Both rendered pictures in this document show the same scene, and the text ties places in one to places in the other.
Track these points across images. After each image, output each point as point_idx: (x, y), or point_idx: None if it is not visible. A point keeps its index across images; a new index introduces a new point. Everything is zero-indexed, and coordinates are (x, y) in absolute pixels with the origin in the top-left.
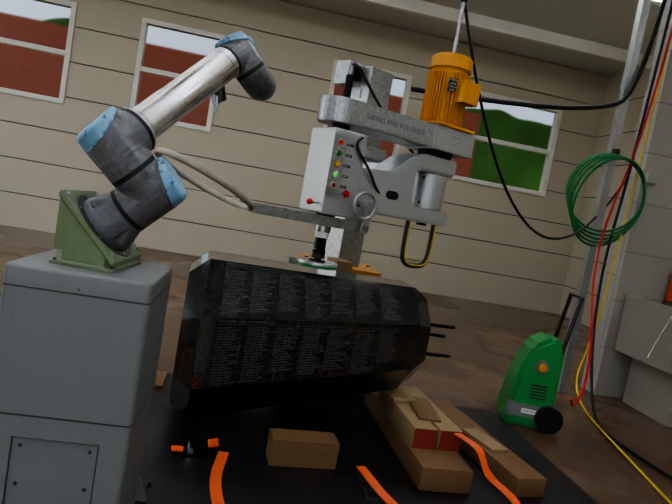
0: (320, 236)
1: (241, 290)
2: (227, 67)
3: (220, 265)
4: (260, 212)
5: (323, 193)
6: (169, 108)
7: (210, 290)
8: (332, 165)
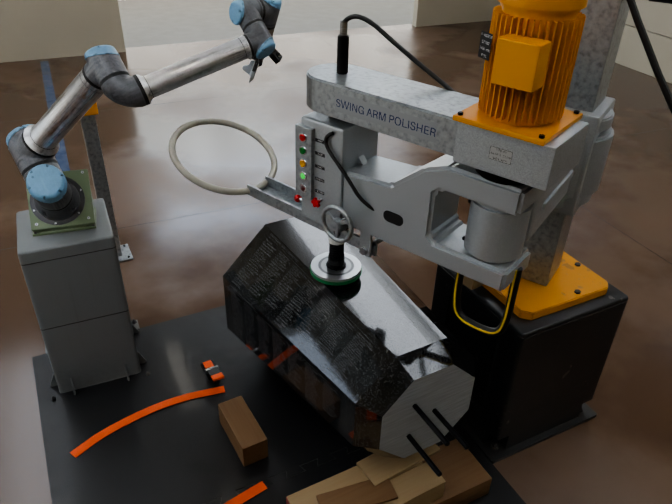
0: (328, 239)
1: (258, 265)
2: (79, 87)
3: (265, 234)
4: (257, 197)
5: None
6: (42, 127)
7: (243, 254)
8: (298, 164)
